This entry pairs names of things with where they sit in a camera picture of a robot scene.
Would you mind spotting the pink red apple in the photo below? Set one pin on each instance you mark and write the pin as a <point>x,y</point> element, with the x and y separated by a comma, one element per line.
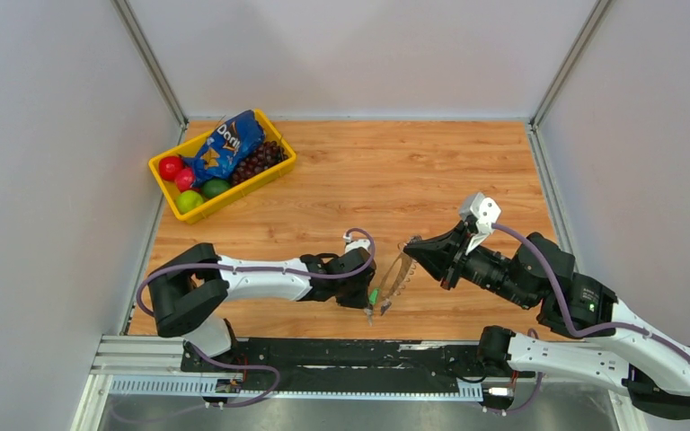
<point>185,180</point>

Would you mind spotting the yellow plastic bin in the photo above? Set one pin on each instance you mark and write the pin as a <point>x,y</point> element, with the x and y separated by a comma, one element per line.
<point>190,147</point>

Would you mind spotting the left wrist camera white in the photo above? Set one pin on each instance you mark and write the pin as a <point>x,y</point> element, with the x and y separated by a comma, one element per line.
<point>352,243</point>

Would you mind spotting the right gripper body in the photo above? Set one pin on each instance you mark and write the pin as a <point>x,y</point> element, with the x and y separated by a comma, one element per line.
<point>460,252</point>

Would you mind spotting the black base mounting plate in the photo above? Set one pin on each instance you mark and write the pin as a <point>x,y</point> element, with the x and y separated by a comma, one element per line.
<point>348,366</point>

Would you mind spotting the blue Doritos chip bag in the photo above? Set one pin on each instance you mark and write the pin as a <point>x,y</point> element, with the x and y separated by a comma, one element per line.
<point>227,145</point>

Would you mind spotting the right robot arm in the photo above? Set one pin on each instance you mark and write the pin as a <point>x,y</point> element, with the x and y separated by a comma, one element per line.
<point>630,356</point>

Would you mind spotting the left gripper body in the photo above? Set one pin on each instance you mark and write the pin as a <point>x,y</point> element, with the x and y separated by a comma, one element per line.
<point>354,295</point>

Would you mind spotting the green key tag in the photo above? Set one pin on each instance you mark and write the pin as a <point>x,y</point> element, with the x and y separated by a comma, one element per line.
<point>373,296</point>

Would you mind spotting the dark green lime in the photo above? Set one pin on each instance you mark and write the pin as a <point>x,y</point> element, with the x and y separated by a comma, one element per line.
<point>214,188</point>

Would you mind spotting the dark purple grapes bunch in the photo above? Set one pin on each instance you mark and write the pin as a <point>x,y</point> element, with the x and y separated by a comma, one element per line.
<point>264,157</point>

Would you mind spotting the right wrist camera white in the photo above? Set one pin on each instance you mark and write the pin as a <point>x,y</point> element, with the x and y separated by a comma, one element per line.
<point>479,213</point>

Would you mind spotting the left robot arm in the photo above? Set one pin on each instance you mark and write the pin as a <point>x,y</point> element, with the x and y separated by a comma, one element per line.
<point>183,295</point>

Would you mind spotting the metal keyring holder plate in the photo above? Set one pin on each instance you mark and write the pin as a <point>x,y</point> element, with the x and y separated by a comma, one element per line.
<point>396,277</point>

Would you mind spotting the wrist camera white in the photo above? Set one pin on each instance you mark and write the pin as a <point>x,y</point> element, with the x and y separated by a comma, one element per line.
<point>479,213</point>
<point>352,243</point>

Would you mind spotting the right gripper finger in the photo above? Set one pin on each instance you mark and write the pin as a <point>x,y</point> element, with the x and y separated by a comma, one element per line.
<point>443,243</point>
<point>438,262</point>

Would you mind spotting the light green apple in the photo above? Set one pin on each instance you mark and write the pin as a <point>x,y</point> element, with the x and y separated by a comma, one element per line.
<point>188,200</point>

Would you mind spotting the small silver key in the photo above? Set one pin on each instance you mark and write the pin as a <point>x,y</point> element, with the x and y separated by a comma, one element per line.
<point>369,311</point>

